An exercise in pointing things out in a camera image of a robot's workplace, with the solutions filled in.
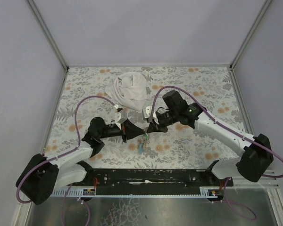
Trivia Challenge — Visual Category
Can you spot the green tagged key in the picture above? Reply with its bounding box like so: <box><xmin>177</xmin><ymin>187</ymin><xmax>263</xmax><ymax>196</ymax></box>
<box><xmin>144</xmin><ymin>133</ymin><xmax>149</xmax><ymax>140</ymax></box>

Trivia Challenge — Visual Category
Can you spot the blue key tag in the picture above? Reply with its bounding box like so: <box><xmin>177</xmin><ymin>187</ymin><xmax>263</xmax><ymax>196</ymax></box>
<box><xmin>139</xmin><ymin>143</ymin><xmax>143</xmax><ymax>154</ymax></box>

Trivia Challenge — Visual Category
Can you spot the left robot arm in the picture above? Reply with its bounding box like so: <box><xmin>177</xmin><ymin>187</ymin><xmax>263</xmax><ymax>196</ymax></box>
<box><xmin>16</xmin><ymin>117</ymin><xmax>144</xmax><ymax>205</ymax></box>

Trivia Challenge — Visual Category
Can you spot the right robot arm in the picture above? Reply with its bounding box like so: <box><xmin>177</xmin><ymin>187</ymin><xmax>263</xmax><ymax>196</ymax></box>
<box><xmin>142</xmin><ymin>90</ymin><xmax>274</xmax><ymax>182</ymax></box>

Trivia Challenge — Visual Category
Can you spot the floral table mat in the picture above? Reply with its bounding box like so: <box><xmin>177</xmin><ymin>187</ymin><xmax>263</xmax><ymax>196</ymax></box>
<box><xmin>44</xmin><ymin>67</ymin><xmax>244</xmax><ymax>169</ymax></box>

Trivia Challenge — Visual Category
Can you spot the crumpled white cloth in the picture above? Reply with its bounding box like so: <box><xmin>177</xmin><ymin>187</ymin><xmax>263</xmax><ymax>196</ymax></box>
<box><xmin>104</xmin><ymin>72</ymin><xmax>147</xmax><ymax>111</ymax></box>

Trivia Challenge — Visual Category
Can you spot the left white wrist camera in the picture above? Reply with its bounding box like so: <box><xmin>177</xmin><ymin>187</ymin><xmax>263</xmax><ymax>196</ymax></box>
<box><xmin>114</xmin><ymin>104</ymin><xmax>127</xmax><ymax>129</ymax></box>

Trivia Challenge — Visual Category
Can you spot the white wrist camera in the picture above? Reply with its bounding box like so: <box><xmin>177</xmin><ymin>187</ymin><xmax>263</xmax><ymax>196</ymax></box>
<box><xmin>142</xmin><ymin>106</ymin><xmax>158</xmax><ymax>123</ymax></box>
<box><xmin>114</xmin><ymin>104</ymin><xmax>127</xmax><ymax>129</ymax></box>

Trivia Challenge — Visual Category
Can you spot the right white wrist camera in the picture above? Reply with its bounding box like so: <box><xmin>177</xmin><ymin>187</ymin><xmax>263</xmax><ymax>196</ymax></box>
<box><xmin>142</xmin><ymin>106</ymin><xmax>158</xmax><ymax>123</ymax></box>

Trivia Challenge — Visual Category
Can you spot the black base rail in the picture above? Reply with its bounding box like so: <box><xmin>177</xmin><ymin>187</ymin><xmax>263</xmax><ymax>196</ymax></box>
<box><xmin>74</xmin><ymin>169</ymin><xmax>226</xmax><ymax>196</ymax></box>

